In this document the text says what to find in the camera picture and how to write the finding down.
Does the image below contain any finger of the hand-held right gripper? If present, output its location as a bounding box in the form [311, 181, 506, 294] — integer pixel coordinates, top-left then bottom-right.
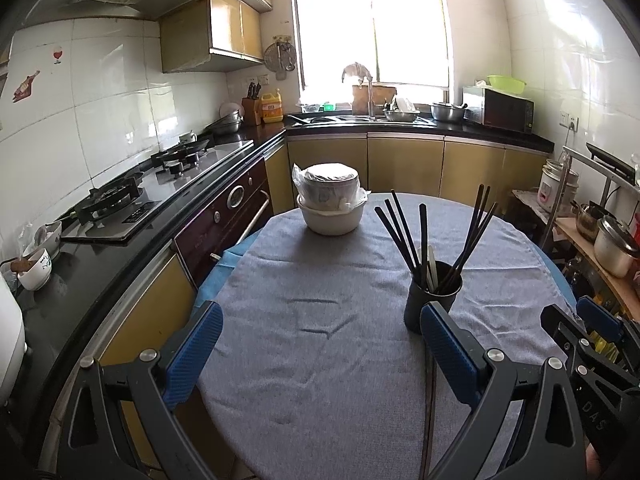
[575, 296, 640, 376]
[540, 304, 626, 391]

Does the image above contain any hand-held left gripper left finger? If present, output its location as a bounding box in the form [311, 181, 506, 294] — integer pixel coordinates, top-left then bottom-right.
[64, 301, 224, 480]

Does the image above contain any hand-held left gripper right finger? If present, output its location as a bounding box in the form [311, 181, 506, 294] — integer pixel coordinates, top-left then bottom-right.
[420, 301, 587, 480]

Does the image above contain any black utensil holder cup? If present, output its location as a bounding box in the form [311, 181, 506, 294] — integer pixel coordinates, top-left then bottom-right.
[404, 260, 463, 335]

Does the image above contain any bunch of dark chopsticks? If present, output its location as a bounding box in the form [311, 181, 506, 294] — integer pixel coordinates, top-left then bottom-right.
[374, 184, 501, 296]

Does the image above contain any steel pot with lid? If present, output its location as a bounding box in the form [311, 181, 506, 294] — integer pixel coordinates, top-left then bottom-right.
[594, 215, 640, 279]

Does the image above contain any wooden shelf board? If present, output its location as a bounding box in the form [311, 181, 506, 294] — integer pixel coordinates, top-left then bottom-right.
[554, 216, 640, 323]

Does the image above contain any blue under cloth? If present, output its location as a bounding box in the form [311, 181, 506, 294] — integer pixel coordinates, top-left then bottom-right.
[191, 245, 577, 311]

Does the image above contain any steel kettle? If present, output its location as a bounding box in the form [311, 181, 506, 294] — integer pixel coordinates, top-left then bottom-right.
[574, 201, 608, 241]

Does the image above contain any brown low stand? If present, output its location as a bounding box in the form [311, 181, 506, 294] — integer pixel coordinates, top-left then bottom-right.
[510, 189, 556, 248]

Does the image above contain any black kitchen countertop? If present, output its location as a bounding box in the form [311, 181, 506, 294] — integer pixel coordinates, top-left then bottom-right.
[0, 120, 555, 411]

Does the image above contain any dark red built-in oven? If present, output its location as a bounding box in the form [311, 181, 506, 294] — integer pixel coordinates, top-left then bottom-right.
[172, 156, 273, 281]

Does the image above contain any white rice cooker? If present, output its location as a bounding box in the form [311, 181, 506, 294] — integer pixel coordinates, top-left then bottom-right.
[539, 159, 580, 214]

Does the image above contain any grey tablecloth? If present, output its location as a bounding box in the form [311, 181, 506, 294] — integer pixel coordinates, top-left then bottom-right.
[192, 192, 576, 480]

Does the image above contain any metal shelf rack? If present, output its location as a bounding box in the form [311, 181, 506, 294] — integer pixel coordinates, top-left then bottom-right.
[542, 142, 640, 256]

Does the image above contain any black gas stove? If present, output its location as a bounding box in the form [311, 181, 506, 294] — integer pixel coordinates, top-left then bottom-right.
[57, 137, 253, 243]

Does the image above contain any white patterned bowl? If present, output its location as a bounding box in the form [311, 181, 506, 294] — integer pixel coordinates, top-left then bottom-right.
[16, 249, 53, 292]

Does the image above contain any white ceramic bowl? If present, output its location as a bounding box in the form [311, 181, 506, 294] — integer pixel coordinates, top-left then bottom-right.
[296, 194, 368, 237]

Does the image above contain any white bowl with spoon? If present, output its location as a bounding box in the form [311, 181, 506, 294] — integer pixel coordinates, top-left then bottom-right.
[34, 221, 63, 262]

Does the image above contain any white appliance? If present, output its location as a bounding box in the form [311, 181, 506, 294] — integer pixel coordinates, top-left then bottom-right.
[0, 272, 27, 407]

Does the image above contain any plastic-wrapped bowl stack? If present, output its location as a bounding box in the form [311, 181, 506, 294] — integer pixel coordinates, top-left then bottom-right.
[291, 161, 370, 211]

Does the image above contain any black microwave oven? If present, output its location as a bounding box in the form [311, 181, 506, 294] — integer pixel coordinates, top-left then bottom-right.
[462, 85, 535, 134]

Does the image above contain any steel mixing bowl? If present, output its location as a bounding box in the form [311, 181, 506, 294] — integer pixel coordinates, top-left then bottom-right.
[429, 101, 468, 122]

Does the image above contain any steel basin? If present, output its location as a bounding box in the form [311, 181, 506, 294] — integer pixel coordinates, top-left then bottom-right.
[382, 106, 421, 123]

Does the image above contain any green plastic basin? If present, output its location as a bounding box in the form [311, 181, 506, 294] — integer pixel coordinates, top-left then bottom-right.
[486, 75, 527, 95]

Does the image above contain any wooden knife block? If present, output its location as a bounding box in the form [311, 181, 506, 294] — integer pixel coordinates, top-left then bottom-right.
[241, 82, 263, 126]

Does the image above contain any yellow oil bottle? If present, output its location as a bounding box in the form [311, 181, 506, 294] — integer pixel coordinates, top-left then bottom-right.
[261, 89, 284, 123]

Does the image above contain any wooden chopping board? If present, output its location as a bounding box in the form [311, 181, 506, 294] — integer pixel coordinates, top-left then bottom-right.
[351, 82, 398, 116]

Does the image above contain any grey rag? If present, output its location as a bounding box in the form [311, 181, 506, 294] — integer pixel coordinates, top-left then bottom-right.
[341, 61, 373, 84]

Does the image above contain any hanging round steamer rack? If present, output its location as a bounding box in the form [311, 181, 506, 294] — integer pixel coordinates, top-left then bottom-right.
[263, 35, 299, 81]

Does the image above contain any kitchen window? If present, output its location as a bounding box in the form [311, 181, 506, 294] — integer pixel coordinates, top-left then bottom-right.
[289, 0, 451, 103]

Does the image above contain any bottle wall sticker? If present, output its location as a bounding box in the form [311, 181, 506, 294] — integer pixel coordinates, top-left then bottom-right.
[12, 70, 41, 101]

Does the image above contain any yellow wall cabinet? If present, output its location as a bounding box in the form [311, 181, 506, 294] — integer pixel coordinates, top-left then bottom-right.
[159, 0, 273, 73]

